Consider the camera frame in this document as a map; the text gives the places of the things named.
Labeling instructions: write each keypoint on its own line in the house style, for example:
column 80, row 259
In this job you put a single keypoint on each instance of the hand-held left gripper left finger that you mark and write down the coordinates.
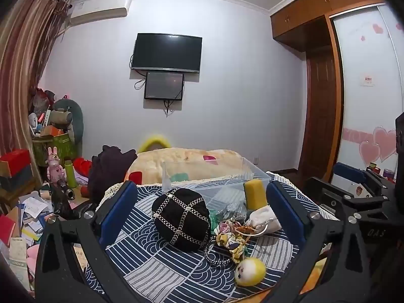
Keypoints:
column 117, row 214

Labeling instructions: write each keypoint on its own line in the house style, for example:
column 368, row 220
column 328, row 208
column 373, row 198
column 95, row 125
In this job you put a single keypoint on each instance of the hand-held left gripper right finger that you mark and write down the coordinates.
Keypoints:
column 285, row 214

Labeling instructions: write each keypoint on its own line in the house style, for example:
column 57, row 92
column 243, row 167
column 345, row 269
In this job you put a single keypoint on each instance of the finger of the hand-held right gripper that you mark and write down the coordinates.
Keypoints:
column 350, row 176
column 328, row 195

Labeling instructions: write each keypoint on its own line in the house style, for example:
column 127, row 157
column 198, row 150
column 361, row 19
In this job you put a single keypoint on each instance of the white lace cloth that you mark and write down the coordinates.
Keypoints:
column 109, row 194

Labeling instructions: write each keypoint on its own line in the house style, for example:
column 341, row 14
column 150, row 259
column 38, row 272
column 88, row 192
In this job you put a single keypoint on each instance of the yellow sponge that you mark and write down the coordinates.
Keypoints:
column 255, row 194

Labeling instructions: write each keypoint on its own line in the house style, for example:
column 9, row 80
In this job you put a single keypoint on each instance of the dark cloth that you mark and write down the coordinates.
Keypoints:
column 107, row 170

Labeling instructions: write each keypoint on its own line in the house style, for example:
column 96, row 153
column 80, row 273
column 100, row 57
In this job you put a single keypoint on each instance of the grey sequin cloth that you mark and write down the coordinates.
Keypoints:
column 232, row 211

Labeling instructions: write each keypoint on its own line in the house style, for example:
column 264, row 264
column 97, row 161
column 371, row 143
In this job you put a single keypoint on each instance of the green bottle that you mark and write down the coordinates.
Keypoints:
column 70, row 173

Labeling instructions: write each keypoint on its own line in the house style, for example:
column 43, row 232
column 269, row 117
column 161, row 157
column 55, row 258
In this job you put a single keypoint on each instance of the floral fabric scrunchie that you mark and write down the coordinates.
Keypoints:
column 228, row 241

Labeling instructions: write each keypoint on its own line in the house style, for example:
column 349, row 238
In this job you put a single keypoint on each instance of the yellow round plush toy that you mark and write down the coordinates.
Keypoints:
column 251, row 271

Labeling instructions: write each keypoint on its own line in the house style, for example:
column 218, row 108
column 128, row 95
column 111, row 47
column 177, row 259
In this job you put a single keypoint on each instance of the wooden door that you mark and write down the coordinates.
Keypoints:
column 318, row 116

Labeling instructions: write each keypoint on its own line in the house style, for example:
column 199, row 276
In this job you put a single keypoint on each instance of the clear plastic storage box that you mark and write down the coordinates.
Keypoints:
column 221, row 189

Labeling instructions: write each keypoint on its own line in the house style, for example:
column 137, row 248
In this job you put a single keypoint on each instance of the pink rabbit figure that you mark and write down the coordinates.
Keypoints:
column 55, row 165

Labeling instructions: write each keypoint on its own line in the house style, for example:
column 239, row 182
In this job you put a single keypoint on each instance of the cream printed blanket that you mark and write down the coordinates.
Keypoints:
column 189, row 164

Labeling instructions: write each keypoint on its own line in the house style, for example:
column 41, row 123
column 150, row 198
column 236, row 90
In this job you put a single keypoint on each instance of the green cardboard box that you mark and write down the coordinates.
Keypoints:
column 56, row 150

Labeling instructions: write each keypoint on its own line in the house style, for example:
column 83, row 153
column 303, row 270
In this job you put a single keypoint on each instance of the pile of papers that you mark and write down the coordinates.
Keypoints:
column 25, row 224

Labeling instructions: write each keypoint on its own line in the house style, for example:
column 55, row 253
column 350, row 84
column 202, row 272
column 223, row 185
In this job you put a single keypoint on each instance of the white sliding door with hearts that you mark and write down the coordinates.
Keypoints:
column 366, row 85

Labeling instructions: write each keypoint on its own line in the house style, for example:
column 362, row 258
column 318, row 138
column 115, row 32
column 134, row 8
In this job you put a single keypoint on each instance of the grey green plush toy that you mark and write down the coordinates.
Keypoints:
column 64, row 115

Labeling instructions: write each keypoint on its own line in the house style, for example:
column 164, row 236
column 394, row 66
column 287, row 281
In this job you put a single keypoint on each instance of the red box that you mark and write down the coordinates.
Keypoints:
column 14, row 162

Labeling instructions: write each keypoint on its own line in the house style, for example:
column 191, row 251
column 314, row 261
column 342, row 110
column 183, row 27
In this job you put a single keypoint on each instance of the striped brown curtain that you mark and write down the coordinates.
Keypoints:
column 22, row 69

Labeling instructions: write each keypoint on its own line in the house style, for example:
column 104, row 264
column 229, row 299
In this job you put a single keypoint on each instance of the wooden wardrobe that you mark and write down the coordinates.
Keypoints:
column 303, row 9

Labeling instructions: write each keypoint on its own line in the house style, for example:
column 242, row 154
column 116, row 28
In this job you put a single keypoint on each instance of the white air conditioner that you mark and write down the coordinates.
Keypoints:
column 101, row 8

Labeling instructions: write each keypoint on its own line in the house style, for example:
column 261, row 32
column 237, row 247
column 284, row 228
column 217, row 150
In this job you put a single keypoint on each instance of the black camera lens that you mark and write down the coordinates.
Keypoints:
column 65, row 189

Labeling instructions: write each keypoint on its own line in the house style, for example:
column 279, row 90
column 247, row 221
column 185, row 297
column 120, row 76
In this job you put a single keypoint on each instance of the small wall monitor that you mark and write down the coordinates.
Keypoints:
column 164, row 86

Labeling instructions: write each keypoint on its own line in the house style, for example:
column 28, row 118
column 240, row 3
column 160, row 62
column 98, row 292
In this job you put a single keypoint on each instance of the large wall television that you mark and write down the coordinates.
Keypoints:
column 166, row 52

